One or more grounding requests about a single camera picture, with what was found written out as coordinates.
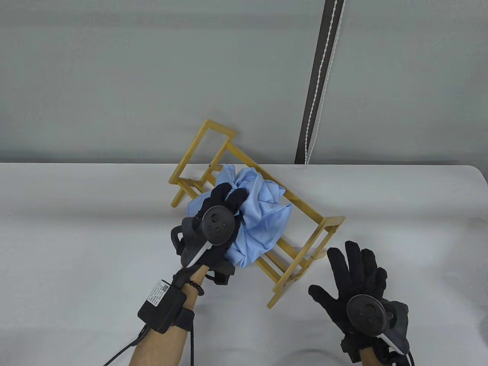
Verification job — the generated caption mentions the person's right forearm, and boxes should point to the person's right forearm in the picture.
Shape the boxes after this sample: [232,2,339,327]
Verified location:
[360,349,382,366]

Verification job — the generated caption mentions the dark vertical wall strip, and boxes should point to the dark vertical wall strip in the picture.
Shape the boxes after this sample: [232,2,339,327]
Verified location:
[295,0,346,165]

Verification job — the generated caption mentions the person's left hand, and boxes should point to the person's left hand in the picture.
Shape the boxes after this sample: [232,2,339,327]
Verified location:
[170,183,249,286]

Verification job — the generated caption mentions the bamboo book rack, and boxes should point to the bamboo book rack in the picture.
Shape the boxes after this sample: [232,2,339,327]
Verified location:
[169,119,346,308]

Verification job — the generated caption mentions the light blue long-sleeve shirt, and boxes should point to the light blue long-sleeve shirt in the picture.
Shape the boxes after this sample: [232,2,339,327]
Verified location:
[186,164,294,268]

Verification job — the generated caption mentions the white bead cord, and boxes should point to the white bead cord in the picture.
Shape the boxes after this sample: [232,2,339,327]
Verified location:
[305,0,342,165]

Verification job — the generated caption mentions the black wrist strap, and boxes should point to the black wrist strap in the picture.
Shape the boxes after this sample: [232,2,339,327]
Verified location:
[171,308,195,332]

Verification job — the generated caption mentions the grey hand tracker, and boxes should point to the grey hand tracker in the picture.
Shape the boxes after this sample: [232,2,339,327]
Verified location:
[170,205,245,269]
[346,295,411,353]

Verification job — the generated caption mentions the person's left forearm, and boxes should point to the person's left forearm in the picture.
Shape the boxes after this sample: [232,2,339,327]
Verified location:
[130,265,211,366]

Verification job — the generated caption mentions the person's right hand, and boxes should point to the person's right hand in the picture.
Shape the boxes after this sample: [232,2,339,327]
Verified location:
[308,240,411,366]

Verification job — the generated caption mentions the grey right hand tracker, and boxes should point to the grey right hand tracker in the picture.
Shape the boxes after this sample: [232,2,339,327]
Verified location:
[346,295,411,353]

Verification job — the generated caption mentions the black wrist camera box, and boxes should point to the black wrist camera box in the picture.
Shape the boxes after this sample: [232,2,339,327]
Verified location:
[137,280,185,334]

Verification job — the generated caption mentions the grey left hand tracker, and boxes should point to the grey left hand tracker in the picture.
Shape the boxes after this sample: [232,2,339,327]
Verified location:
[170,205,245,269]

